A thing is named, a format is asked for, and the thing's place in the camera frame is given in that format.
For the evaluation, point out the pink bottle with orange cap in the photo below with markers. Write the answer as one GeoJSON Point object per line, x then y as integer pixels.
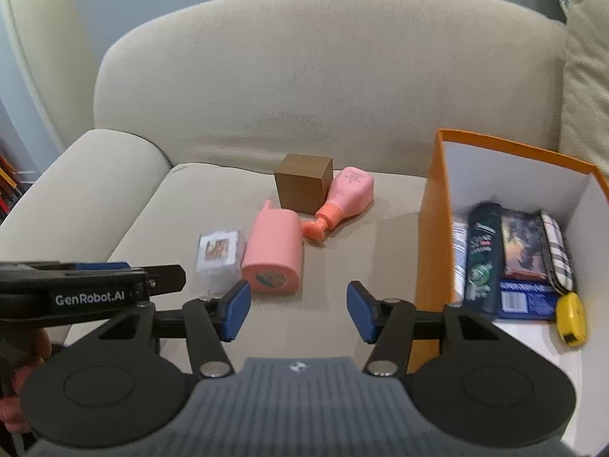
{"type": "Point", "coordinates": [347, 195]}

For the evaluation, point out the dark green shampoo bottle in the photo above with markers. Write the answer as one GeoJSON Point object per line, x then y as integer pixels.
{"type": "Point", "coordinates": [483, 257]}

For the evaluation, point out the yellow tape measure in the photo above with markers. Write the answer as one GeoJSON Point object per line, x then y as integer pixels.
{"type": "Point", "coordinates": [571, 319]}

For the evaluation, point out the pale beige curtain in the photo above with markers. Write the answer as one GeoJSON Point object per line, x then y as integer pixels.
{"type": "Point", "coordinates": [43, 47]}

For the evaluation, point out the brown cardboard box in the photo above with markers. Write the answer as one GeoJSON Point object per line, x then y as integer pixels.
{"type": "Point", "coordinates": [299, 188]}

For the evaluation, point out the clear plastic cube box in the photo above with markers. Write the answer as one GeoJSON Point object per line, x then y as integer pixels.
{"type": "Point", "coordinates": [219, 254]}

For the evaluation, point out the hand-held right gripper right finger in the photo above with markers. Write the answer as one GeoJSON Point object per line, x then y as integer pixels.
{"type": "Point", "coordinates": [359, 312]}

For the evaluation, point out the person's left hand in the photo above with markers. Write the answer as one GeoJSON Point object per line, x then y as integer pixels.
{"type": "Point", "coordinates": [14, 383]}

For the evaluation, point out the beige fabric sofa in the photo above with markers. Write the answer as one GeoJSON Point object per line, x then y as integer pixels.
{"type": "Point", "coordinates": [285, 81]}

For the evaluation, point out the white striped packet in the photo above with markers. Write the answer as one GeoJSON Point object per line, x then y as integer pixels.
{"type": "Point", "coordinates": [459, 257]}

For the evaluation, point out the dark picture-printed box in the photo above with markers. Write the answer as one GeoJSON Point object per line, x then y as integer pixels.
{"type": "Point", "coordinates": [523, 252]}

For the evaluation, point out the row of books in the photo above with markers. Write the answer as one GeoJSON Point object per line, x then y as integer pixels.
{"type": "Point", "coordinates": [9, 181]}

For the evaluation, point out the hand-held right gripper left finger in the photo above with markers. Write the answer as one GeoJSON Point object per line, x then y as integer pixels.
{"type": "Point", "coordinates": [238, 309]}

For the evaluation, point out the plaid glasses case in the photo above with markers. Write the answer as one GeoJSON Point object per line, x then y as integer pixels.
{"type": "Point", "coordinates": [556, 252]}

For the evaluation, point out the beige ribbed cushion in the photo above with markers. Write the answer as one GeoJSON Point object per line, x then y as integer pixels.
{"type": "Point", "coordinates": [587, 81]}

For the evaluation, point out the pink cylindrical container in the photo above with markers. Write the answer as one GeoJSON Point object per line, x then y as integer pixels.
{"type": "Point", "coordinates": [276, 247]}

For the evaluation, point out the orange storage box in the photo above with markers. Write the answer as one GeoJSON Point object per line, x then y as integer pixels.
{"type": "Point", "coordinates": [433, 228]}

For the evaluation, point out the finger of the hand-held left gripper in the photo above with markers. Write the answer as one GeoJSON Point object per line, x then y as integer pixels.
{"type": "Point", "coordinates": [102, 265]}
{"type": "Point", "coordinates": [166, 278]}

